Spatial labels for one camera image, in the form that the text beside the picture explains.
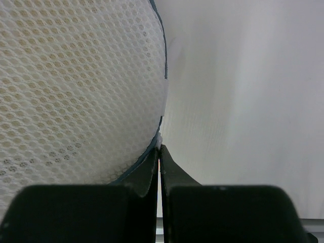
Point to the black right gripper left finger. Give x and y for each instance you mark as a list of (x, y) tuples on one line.
[(124, 211)]

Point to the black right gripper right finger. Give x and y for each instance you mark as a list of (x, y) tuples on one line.
[(225, 213)]

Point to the white mesh bag blue zipper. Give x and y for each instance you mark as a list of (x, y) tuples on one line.
[(82, 91)]

